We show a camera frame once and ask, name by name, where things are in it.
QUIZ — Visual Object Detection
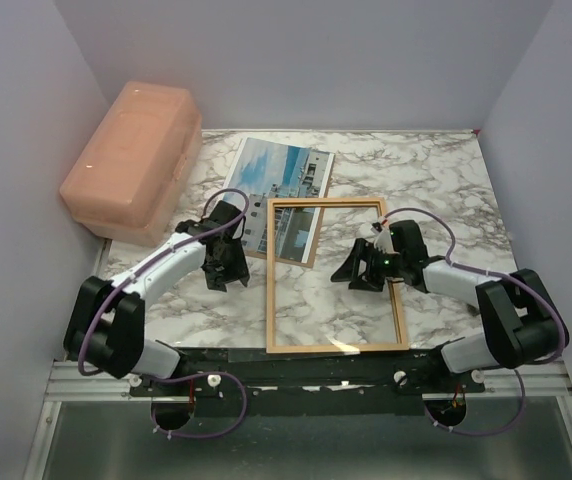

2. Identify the clear acrylic sheet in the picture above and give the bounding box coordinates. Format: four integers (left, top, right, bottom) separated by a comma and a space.
218, 208, 397, 349

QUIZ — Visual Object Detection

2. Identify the photo of white building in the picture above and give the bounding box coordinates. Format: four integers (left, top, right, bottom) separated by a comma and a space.
225, 138, 335, 268

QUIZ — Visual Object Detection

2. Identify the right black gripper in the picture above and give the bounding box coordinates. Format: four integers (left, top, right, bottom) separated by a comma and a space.
332, 238, 406, 293

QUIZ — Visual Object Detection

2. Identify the pink translucent plastic storage box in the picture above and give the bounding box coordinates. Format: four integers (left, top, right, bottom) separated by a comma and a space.
60, 81, 202, 247

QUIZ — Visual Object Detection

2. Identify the brown wooden picture frame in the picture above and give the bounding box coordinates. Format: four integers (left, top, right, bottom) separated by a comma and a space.
266, 197, 410, 355

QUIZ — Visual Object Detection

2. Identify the black mounting base rail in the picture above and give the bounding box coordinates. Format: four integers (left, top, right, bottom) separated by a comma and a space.
130, 348, 484, 427

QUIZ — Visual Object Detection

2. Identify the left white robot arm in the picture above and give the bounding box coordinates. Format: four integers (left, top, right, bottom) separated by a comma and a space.
63, 200, 250, 395

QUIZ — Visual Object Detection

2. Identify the small black tool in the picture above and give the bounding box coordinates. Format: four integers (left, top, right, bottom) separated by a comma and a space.
467, 305, 480, 316

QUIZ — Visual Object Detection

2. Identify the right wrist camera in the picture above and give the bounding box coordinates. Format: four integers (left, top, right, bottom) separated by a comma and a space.
371, 219, 395, 254

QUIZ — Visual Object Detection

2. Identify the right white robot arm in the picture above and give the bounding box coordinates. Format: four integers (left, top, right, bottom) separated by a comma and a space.
330, 220, 569, 392

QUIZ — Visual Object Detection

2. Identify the aluminium extrusion frame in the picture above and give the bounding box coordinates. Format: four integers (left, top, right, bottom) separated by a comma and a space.
20, 127, 572, 480

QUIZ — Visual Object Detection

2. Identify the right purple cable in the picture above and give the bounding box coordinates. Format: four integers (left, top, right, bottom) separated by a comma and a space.
383, 207, 567, 436

